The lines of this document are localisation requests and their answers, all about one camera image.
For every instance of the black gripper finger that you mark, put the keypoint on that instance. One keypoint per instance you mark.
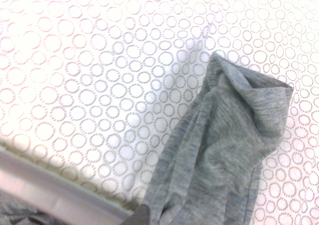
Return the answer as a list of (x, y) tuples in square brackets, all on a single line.
[(140, 216)]

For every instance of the white circle-print bedspread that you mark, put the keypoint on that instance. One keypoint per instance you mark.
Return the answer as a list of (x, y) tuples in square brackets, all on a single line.
[(87, 73)]

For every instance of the grey shirt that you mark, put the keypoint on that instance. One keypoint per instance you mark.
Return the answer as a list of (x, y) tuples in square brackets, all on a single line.
[(219, 147)]

